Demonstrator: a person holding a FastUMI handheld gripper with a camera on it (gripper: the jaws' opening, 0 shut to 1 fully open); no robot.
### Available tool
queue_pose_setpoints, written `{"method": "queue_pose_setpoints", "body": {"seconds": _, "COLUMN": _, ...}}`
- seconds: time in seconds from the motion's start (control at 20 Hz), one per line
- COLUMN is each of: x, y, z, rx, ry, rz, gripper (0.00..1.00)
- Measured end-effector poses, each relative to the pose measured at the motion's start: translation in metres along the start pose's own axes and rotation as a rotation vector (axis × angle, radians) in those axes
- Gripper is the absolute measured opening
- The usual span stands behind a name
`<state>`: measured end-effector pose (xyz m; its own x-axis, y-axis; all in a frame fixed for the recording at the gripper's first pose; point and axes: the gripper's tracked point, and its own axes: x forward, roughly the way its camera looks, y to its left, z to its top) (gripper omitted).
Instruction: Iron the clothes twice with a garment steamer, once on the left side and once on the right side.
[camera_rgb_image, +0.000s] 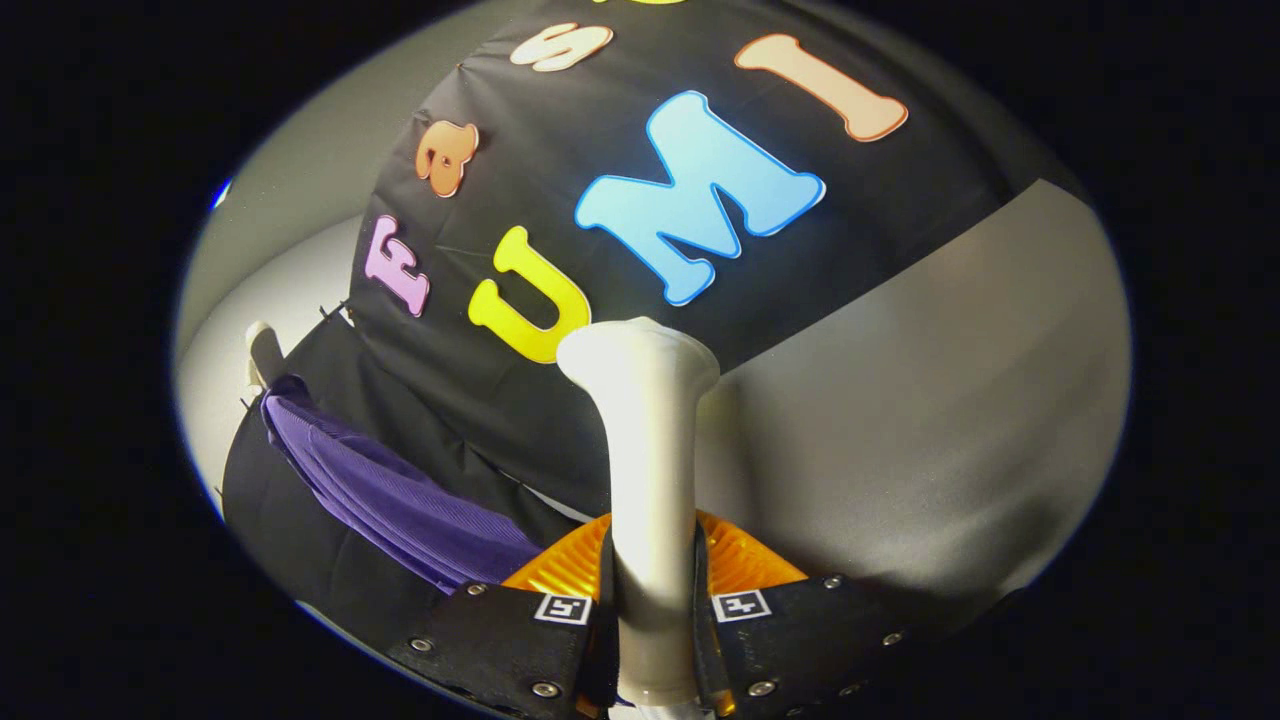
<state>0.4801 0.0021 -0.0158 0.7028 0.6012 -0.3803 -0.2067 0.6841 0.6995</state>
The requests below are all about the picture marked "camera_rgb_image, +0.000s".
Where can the purple jacket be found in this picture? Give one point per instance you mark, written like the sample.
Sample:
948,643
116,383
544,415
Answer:
400,500

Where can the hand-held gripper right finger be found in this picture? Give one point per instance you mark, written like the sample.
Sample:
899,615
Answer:
800,640

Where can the white garment steamer nozzle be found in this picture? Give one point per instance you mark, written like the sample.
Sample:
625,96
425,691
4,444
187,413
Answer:
650,480

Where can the white clothes hanger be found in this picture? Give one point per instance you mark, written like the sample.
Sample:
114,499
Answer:
262,350

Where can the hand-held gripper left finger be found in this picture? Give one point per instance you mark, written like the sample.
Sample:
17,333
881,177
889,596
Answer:
500,645

